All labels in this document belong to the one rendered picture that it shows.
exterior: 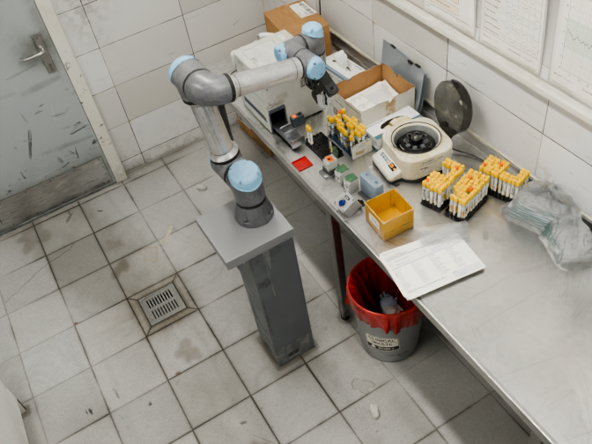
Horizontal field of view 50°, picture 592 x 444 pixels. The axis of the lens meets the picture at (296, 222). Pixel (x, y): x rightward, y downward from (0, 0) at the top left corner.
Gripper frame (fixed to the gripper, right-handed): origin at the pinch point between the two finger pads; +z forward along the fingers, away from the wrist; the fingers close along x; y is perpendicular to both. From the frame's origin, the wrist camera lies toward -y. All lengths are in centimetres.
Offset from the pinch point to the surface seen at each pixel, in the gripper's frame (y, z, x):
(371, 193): -32.8, 20.9, 2.2
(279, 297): -24, 63, 46
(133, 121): 161, 80, 50
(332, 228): -20, 45, 14
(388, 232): -52, 21, 9
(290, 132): 18.2, 19.7, 8.8
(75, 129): 155, 65, 85
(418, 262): -68, 24, 7
